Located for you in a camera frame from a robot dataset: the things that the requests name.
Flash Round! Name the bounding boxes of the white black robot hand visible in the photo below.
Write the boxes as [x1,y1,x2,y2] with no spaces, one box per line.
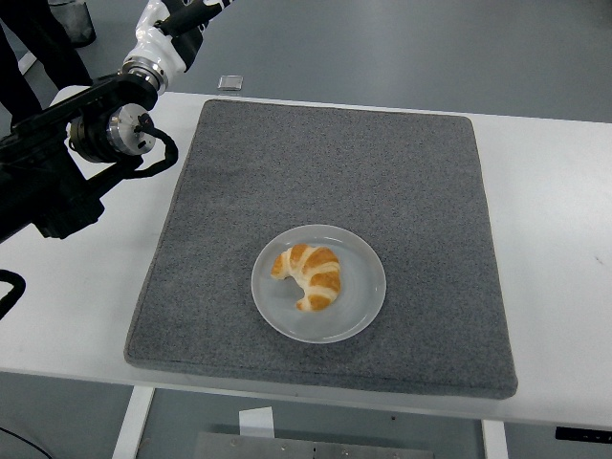
[122,0,236,76]

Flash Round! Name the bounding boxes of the golden croissant bread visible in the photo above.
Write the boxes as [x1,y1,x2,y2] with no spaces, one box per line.
[270,243,342,313]

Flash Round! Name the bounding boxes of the round pale grey plate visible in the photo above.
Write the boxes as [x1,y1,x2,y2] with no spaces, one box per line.
[251,223,387,345]

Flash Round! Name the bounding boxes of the grey metal plate with screws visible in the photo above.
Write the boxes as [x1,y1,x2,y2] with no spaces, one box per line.
[194,431,434,459]

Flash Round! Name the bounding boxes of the dark mesh bin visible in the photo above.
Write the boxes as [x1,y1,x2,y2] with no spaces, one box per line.
[50,0,97,48]

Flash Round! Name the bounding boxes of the person's legs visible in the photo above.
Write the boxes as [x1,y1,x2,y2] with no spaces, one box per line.
[0,0,95,116]

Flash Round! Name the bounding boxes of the white metal floor stand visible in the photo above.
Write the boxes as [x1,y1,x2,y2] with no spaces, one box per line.
[13,47,39,76]

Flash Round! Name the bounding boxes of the grey felt mat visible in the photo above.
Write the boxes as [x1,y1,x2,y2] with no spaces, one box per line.
[123,98,520,401]

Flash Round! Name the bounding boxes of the white table leg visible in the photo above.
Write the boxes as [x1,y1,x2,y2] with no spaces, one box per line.
[110,384,157,459]
[480,419,510,459]

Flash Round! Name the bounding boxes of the black table control panel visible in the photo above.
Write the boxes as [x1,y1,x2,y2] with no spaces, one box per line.
[554,425,612,442]

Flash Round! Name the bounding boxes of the thin black floor cable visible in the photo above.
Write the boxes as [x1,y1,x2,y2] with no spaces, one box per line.
[0,423,54,459]

